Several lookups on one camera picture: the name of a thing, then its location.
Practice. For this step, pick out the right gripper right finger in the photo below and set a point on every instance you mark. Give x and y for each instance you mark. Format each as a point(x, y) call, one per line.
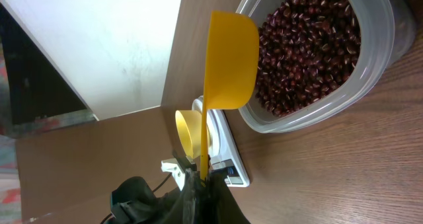
point(221, 207)

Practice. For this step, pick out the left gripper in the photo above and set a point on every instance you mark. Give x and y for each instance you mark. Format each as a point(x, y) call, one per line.
point(180, 171)

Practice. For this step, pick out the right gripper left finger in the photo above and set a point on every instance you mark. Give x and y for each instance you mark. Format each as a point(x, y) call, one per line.
point(185, 206)

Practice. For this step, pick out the yellow plastic measuring scoop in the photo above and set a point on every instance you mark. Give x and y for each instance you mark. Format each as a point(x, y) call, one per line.
point(230, 73)

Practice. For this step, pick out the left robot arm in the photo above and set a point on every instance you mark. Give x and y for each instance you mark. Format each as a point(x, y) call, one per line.
point(134, 202)

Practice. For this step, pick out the pale yellow plastic bowl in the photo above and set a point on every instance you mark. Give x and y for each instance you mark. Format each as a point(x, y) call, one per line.
point(189, 128)

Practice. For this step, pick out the white digital kitchen scale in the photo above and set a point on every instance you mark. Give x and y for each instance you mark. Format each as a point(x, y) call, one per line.
point(224, 156)

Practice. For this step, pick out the brown wooden side panel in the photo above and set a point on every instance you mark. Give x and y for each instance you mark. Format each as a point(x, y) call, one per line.
point(67, 175)

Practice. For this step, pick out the red adzuki beans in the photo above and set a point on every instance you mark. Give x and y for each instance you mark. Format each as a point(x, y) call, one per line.
point(308, 49)

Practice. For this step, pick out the clear plastic food container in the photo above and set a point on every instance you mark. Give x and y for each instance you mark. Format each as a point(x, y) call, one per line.
point(388, 30)

